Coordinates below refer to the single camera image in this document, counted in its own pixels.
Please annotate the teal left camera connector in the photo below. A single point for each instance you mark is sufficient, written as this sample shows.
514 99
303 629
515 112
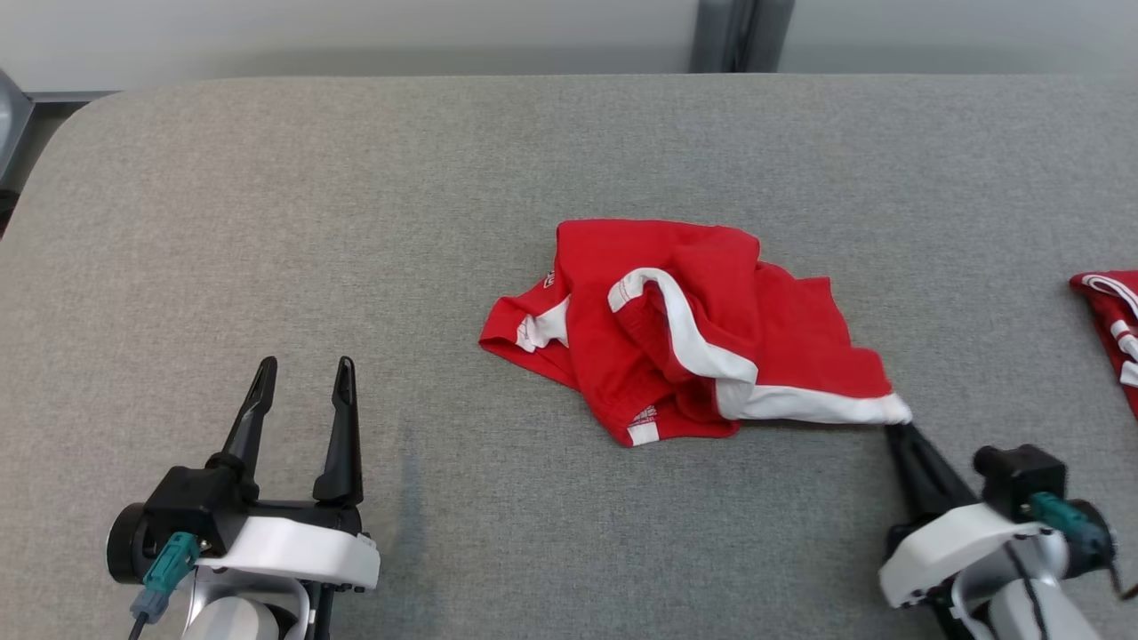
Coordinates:
169 564

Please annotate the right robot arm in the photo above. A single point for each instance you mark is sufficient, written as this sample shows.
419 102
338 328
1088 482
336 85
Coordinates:
1022 613

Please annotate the teal right camera connector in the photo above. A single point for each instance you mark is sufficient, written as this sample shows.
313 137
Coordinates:
1067 520

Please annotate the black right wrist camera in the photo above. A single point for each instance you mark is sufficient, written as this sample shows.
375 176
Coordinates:
1018 476

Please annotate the red jersey with white sleeves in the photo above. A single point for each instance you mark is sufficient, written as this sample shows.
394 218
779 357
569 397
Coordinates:
1111 320

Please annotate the red shorts with white trim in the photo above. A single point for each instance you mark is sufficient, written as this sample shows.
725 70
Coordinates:
800 338

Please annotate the grey metal post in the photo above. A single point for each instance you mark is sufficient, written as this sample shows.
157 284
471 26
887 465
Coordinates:
720 36

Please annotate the teal camera connector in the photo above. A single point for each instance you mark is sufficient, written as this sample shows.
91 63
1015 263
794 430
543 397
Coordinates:
1067 520
169 564

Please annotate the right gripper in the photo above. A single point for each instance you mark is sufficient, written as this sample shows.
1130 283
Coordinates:
933 551

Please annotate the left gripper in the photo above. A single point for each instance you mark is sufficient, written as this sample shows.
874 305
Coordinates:
302 547

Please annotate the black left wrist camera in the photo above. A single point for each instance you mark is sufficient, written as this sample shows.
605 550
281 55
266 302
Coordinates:
191 511

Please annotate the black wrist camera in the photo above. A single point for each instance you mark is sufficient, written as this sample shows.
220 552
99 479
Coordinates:
191 511
1018 476

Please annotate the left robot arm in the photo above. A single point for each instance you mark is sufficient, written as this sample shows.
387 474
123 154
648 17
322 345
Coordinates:
231 618

